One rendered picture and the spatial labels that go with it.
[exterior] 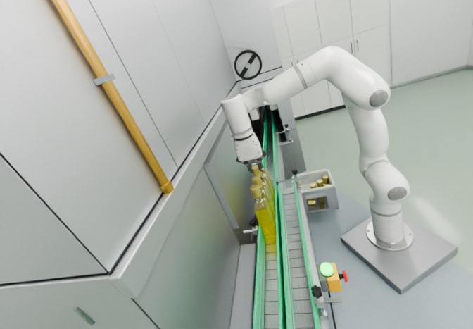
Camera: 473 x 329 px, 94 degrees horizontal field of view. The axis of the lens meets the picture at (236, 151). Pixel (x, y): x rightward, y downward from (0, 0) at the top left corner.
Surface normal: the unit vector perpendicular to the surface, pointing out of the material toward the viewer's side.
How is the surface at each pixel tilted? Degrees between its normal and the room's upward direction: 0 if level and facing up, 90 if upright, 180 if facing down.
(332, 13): 90
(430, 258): 3
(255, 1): 90
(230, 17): 90
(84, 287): 90
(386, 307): 0
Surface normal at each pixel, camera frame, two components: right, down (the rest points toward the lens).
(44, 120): 0.94, -0.23
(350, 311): -0.33, -0.85
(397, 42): -0.13, 0.48
